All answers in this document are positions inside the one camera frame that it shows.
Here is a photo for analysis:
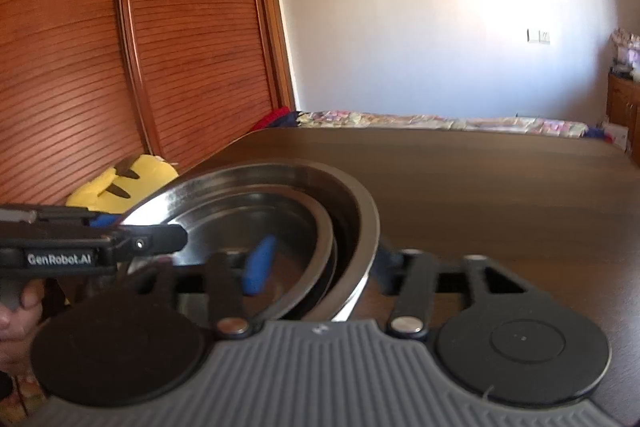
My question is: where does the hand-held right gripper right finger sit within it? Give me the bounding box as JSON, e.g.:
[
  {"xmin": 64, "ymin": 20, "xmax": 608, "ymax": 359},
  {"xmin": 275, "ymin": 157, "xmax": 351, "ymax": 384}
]
[{"xmin": 372, "ymin": 246, "xmax": 532, "ymax": 339}]

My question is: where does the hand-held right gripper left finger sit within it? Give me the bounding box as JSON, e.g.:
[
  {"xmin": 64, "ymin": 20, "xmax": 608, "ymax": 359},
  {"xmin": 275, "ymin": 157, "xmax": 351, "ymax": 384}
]
[{"xmin": 135, "ymin": 234, "xmax": 279, "ymax": 341}]

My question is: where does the small steel bowl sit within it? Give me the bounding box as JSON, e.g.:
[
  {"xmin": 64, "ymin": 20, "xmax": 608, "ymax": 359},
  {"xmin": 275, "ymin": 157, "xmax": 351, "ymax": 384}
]
[{"xmin": 170, "ymin": 202, "xmax": 333, "ymax": 318}]

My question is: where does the large steel bowl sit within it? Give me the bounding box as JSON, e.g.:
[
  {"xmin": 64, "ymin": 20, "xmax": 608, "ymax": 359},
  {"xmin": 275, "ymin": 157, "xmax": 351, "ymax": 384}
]
[{"xmin": 120, "ymin": 159, "xmax": 382, "ymax": 323}]

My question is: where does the medium steel bowl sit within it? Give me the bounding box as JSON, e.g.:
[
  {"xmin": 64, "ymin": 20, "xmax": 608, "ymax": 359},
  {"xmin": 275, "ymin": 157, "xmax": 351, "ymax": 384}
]
[{"xmin": 165, "ymin": 189, "xmax": 341, "ymax": 322}]

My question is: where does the person's left hand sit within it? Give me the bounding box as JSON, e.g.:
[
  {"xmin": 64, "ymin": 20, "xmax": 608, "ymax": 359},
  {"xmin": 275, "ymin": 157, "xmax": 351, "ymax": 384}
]
[{"xmin": 0, "ymin": 279, "xmax": 49, "ymax": 376}]

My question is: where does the yellow plush toy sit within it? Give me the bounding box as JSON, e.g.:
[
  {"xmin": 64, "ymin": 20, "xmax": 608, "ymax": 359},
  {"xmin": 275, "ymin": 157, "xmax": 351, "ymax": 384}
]
[{"xmin": 66, "ymin": 154, "xmax": 180, "ymax": 214}]

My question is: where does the red cloth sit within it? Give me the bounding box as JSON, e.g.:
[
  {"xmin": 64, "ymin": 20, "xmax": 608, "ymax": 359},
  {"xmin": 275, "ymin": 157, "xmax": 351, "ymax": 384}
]
[{"xmin": 250, "ymin": 107, "xmax": 292, "ymax": 132}]

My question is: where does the floral bedsheet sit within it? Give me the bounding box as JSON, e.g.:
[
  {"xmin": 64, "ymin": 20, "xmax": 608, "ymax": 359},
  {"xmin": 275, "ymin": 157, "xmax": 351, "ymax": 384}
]
[{"xmin": 295, "ymin": 109, "xmax": 588, "ymax": 138}]

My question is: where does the wooden slatted wardrobe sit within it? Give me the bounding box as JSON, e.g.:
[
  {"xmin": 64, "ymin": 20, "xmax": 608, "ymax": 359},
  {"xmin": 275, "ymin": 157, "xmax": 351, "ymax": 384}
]
[{"xmin": 0, "ymin": 0, "xmax": 297, "ymax": 208}]

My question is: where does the blue cloth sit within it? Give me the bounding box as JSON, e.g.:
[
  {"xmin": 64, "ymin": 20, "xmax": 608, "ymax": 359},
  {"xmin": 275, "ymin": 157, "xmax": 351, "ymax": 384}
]
[{"xmin": 582, "ymin": 124, "xmax": 616, "ymax": 144}]

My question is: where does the white box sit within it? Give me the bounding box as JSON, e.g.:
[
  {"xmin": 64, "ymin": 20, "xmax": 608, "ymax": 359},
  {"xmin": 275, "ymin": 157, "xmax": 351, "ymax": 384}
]
[{"xmin": 600, "ymin": 121, "xmax": 630, "ymax": 152}]

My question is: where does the wooden cabinet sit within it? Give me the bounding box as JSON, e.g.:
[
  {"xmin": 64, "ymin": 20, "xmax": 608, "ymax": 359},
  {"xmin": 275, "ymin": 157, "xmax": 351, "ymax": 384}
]
[{"xmin": 606, "ymin": 72, "xmax": 640, "ymax": 154}]

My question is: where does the pile of boxes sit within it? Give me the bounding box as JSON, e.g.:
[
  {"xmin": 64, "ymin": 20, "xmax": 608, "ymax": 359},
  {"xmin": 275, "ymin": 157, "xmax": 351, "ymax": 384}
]
[{"xmin": 609, "ymin": 27, "xmax": 640, "ymax": 81}]

